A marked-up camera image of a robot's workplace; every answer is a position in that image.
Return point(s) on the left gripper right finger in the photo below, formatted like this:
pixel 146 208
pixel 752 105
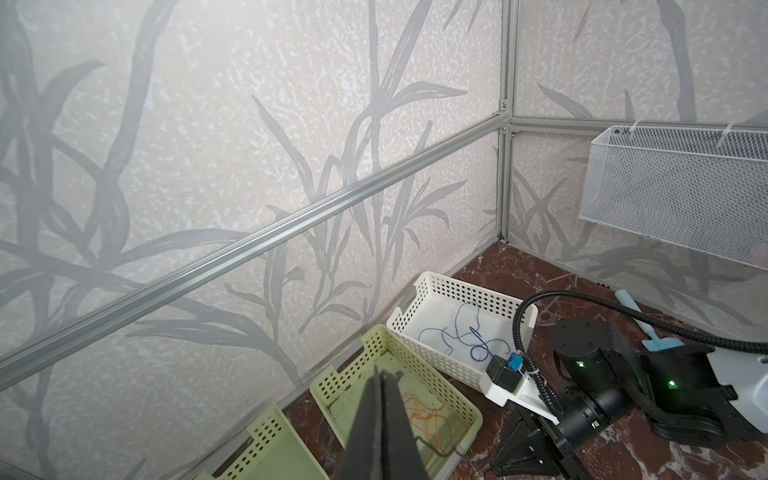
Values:
pixel 401 459

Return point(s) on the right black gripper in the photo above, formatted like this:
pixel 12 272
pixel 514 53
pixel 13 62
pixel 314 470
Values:
pixel 550 449

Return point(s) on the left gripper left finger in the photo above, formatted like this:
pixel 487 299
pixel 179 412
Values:
pixel 362 458

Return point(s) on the light green basket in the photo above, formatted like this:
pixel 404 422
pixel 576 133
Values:
pixel 276 452
pixel 443 419

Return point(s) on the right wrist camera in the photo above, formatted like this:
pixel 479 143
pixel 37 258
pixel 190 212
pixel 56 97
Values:
pixel 501 384

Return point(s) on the white wire mesh basket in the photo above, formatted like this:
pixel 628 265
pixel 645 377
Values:
pixel 702 189

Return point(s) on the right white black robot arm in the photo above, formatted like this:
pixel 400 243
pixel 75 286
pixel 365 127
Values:
pixel 707 392

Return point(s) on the white perforated plastic basket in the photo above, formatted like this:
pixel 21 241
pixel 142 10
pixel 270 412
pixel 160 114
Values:
pixel 454 325

